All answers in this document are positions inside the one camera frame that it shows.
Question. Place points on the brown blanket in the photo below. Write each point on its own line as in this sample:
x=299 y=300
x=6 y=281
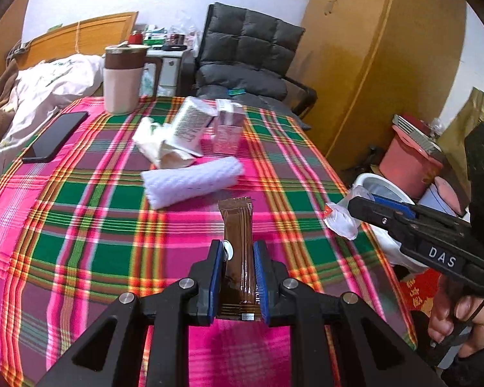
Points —
x=0 y=105

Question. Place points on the white trash bin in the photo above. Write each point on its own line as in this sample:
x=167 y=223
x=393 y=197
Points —
x=367 y=179

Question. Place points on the person's right hand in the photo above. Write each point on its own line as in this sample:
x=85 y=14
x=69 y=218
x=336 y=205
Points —
x=443 y=310

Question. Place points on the brown snack wrapper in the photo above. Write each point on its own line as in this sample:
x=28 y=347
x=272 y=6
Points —
x=238 y=242

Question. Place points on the green white box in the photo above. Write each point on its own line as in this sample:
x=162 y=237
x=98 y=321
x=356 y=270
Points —
x=153 y=39

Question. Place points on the dark grey cushioned chair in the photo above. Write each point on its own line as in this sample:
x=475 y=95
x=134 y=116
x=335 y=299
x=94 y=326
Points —
x=246 y=44

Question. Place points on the wooden cabinet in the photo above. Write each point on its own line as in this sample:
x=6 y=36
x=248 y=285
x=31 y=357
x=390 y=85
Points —
x=8 y=28

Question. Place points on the striped gift box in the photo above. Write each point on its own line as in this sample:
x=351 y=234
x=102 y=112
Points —
x=417 y=133

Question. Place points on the pink plastic bucket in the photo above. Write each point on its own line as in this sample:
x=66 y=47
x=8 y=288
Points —
x=407 y=169

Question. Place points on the red gold printed box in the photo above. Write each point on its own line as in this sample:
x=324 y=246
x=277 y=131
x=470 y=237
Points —
x=419 y=290

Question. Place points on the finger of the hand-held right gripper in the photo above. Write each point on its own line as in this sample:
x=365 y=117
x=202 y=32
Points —
x=371 y=211
x=395 y=204

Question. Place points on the white nightstand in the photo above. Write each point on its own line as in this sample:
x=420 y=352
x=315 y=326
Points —
x=169 y=72

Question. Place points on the light blue cylindrical container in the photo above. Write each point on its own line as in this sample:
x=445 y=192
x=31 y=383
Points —
x=431 y=201

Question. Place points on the pink green plaid tablecloth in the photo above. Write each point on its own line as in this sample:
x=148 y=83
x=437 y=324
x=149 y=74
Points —
x=84 y=209

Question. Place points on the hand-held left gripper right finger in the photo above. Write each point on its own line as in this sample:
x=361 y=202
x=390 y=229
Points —
x=262 y=282

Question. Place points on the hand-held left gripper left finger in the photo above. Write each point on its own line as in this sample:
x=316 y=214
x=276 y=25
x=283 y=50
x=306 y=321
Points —
x=215 y=282

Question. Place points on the pink brown thermos jug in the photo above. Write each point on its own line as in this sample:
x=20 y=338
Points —
x=121 y=88

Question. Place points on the small green packet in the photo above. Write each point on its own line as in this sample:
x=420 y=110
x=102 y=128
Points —
x=236 y=92

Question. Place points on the white tissue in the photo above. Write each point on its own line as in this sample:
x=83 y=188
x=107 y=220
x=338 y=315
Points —
x=153 y=141

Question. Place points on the translucent green plastic bag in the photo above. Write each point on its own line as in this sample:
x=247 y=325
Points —
x=147 y=82

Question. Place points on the pink drink carton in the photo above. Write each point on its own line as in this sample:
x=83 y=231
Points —
x=228 y=133

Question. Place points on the black smartphone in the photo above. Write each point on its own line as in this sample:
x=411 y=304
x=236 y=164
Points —
x=56 y=137

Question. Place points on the silver drink carton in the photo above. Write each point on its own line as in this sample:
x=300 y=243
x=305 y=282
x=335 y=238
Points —
x=191 y=125

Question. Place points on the wooden wardrobe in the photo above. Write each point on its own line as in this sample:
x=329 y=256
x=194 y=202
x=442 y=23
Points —
x=367 y=48

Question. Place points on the clear plastic wrapper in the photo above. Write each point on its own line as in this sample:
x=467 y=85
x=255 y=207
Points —
x=341 y=219

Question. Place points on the long white foam net sleeve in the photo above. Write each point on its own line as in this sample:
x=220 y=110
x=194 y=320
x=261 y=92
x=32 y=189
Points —
x=189 y=183

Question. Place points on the black office chair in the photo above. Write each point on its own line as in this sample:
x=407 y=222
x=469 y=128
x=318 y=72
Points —
x=306 y=96

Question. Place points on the gold paper bag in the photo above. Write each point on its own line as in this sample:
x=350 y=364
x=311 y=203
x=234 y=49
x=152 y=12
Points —
x=472 y=109

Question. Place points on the wooden headboard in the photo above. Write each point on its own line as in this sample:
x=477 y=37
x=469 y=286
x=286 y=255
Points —
x=84 y=36

